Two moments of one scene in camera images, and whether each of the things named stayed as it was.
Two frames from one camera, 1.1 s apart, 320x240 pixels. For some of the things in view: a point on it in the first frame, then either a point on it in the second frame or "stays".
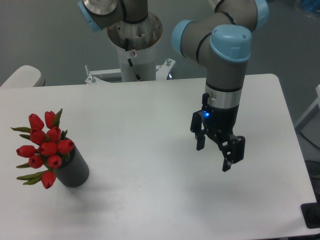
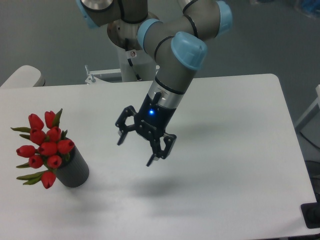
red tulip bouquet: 52,150 stays
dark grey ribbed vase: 73,171 stays
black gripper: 232,147 to 150,122
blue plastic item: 312,6 stays
